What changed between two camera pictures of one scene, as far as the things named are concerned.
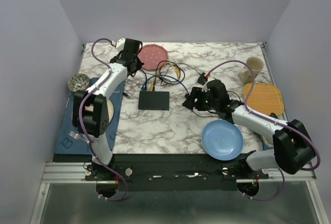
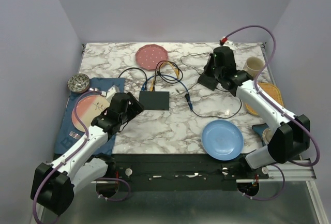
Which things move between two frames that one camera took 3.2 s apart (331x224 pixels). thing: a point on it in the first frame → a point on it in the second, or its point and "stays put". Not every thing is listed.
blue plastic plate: [222, 140] stays put
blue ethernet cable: [186, 95] stays put
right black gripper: [195, 93] → [207, 70]
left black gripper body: [139, 63] → [123, 118]
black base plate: [172, 172] stays put
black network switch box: [153, 100] stays put
